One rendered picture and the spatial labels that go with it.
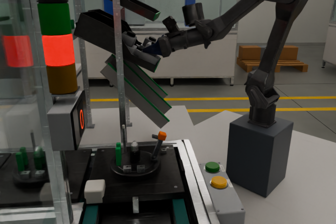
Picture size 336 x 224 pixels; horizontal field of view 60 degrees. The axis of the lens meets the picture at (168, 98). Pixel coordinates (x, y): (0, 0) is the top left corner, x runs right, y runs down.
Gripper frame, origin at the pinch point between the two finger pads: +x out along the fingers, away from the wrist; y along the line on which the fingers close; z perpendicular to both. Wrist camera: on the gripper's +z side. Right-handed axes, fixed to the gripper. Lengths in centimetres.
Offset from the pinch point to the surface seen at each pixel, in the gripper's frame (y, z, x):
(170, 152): 18.8, -30.3, -0.5
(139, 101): 7.4, -15.5, 8.0
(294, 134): -22, -52, -45
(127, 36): 4.5, 5.7, 6.4
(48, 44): 53, 9, 6
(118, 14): 11.7, 12.7, 5.3
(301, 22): -880, -114, -291
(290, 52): -534, -125, -166
